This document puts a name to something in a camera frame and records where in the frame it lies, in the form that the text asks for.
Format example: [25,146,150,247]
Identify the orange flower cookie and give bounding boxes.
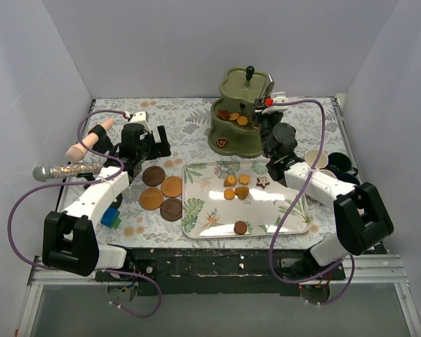
[239,174,250,185]

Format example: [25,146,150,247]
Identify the brown star cookie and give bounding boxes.
[217,110,230,120]

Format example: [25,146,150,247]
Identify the metal serving tongs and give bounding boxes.
[254,74,274,117]

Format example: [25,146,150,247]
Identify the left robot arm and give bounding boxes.
[42,122,171,281]

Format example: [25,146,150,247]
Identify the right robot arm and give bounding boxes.
[253,97,394,284]

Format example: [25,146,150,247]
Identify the dark wooden coaster upper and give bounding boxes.
[142,166,166,187]

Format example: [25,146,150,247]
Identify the dark wooden coaster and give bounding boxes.
[142,166,166,187]
[160,198,182,221]

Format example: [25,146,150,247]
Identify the light wooden coaster upper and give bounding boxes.
[161,176,182,198]

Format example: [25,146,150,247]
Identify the light wooden coaster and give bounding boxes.
[139,187,164,211]
[161,176,182,198]

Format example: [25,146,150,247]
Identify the cream mug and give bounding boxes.
[304,149,328,169]

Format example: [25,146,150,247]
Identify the green three-tier cake stand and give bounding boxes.
[208,66,274,159]

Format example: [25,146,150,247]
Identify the white-iced star cookie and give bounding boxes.
[256,176,270,190]

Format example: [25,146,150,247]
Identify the floral tablecloth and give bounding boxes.
[93,96,351,249]

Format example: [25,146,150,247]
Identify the light wooden coaster lower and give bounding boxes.
[139,187,164,211]

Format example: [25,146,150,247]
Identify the red iced heart cookie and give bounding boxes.
[216,138,228,148]

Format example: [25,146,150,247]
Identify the dark wooden coaster lower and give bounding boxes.
[160,198,182,221]

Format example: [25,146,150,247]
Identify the brown heart cookie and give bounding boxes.
[234,186,249,199]

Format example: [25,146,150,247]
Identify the dark blue mug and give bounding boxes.
[338,172,361,185]
[327,152,359,176]

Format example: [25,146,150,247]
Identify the blue toy block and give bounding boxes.
[100,207,120,227]

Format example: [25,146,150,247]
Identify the leaf-patterned white tray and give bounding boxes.
[182,159,312,239]

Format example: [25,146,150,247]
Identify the green toy block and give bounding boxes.
[112,216,121,228]

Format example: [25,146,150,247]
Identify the dark chocolate round cookie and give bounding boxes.
[234,221,248,235]

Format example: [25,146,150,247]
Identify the silver glitter microphone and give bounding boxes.
[32,163,102,183]

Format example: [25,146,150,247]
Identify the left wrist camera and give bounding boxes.
[129,111,151,133]

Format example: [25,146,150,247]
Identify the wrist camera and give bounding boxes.
[265,92,288,114]
[129,111,151,133]

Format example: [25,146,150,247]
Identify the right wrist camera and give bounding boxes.
[265,92,288,114]

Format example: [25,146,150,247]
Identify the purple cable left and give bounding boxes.
[7,109,162,319]

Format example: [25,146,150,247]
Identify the purple cable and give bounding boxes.
[7,109,162,319]
[268,98,356,305]

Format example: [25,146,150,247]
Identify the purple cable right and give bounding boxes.
[268,98,356,305]

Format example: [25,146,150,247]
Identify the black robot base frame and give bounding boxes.
[94,245,347,296]

